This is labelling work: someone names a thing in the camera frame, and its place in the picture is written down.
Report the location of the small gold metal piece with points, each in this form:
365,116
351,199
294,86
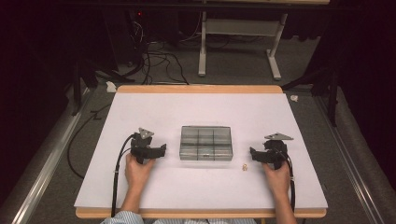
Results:
245,167

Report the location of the black metal stand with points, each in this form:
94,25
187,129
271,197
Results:
333,93
77,87

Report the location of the crumpled white paper scrap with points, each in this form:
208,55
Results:
110,87
294,98

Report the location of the black computer tower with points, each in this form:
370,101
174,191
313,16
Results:
124,34

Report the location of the person's left hand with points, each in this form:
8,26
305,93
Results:
138,172

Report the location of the clear plastic compartment box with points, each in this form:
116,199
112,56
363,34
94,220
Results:
205,143

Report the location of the metal floor rail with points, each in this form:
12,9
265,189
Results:
348,168
46,165

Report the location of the wooden table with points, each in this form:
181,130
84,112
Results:
199,89

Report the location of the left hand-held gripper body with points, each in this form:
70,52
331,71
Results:
141,149

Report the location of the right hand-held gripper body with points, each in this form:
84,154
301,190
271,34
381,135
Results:
275,154

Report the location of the person's right hand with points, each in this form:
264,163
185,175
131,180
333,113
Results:
278,180

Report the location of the white desk frame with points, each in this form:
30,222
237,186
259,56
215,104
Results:
241,27

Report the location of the white table mat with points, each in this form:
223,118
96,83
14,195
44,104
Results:
199,112

